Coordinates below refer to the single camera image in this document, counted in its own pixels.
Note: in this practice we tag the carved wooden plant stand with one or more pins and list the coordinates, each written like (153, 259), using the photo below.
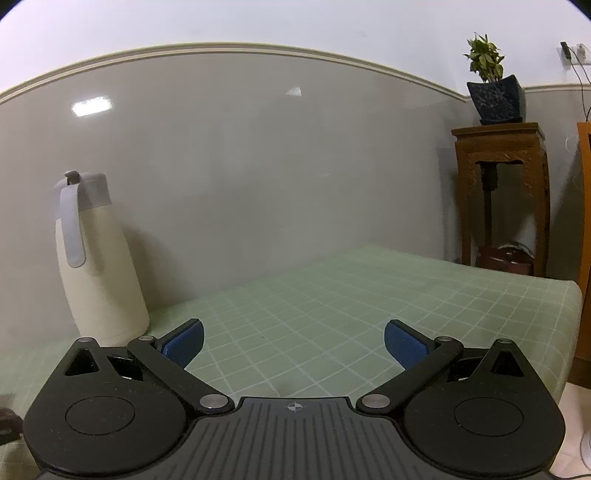
(503, 183)

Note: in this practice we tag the brown box under stand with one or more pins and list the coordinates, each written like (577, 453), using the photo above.
(510, 259)

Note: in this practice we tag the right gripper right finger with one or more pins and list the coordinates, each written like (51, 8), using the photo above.
(460, 412)

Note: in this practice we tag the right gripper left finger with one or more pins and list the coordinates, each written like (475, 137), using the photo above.
(109, 412)

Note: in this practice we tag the potted green plant black pot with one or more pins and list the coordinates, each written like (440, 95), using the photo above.
(498, 99)

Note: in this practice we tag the white thermos jug grey lid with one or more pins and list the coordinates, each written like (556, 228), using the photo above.
(95, 264)

